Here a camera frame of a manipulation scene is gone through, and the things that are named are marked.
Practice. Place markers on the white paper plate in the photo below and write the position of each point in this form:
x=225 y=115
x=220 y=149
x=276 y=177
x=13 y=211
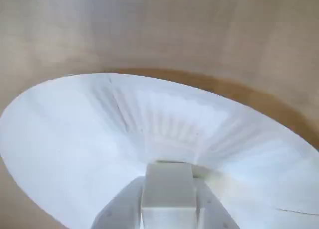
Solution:
x=74 y=139

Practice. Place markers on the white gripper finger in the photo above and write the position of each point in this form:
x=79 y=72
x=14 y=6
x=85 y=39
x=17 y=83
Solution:
x=211 y=214
x=119 y=211

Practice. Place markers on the white cube block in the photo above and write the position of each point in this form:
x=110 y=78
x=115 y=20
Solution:
x=169 y=189

